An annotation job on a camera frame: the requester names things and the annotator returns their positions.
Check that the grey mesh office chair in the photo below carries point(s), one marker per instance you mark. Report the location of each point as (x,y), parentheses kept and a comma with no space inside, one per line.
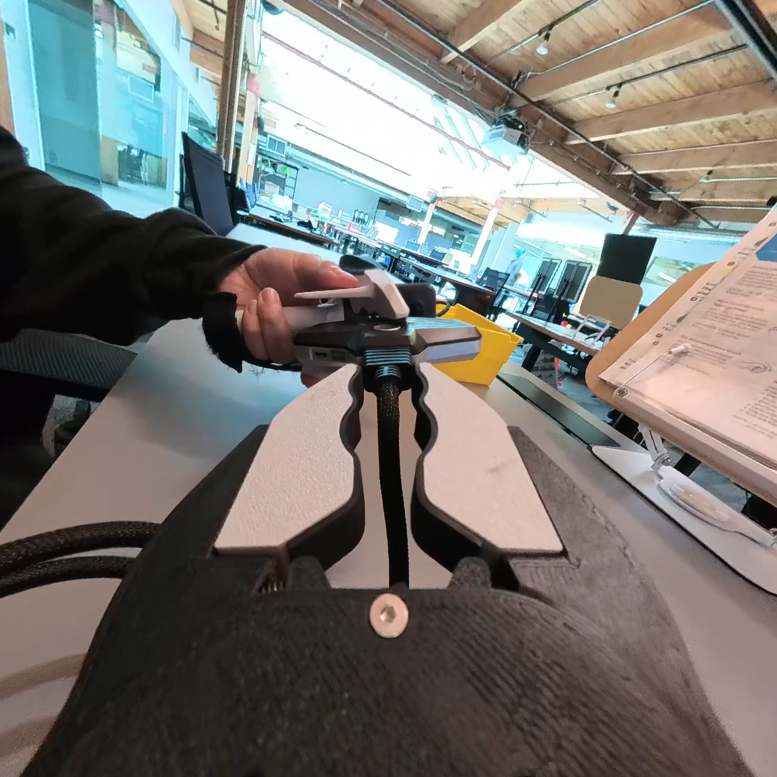
(60,364)

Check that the black high-back office chair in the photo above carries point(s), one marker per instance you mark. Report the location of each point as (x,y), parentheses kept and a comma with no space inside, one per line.
(206,182)

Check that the black hub device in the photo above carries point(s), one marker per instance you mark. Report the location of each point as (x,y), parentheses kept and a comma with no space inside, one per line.
(340,340)

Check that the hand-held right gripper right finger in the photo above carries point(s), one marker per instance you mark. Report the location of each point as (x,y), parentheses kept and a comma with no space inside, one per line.
(479,467)

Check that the beige chair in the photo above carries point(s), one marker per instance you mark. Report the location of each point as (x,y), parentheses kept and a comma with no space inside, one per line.
(610,300)

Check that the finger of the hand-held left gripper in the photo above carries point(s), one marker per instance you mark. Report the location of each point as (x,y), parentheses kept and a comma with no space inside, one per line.
(328,294)
(388,294)

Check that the person's left forearm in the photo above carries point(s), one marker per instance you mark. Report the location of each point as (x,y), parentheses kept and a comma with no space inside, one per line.
(91,255)

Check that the black panel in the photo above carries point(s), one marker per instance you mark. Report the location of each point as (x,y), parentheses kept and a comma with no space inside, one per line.
(628,258)

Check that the white desk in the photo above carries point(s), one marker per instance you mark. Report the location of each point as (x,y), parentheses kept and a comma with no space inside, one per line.
(152,425)

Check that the ceiling spotlight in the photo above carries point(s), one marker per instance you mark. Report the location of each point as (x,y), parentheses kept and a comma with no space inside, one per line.
(612,99)
(542,43)

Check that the instruction sheet on wooden stand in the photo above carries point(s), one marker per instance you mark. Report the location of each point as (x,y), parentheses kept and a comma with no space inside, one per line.
(631,340)

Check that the ceiling projector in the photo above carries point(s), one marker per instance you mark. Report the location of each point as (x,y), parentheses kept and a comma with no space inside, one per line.
(505,133)

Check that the yellow plastic bin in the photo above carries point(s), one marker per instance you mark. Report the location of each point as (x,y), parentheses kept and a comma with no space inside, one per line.
(473,361)

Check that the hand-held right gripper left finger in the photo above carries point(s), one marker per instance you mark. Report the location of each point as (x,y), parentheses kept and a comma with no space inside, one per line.
(291,461)

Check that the person's left hand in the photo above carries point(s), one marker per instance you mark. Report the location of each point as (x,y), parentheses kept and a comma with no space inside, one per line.
(273,273)

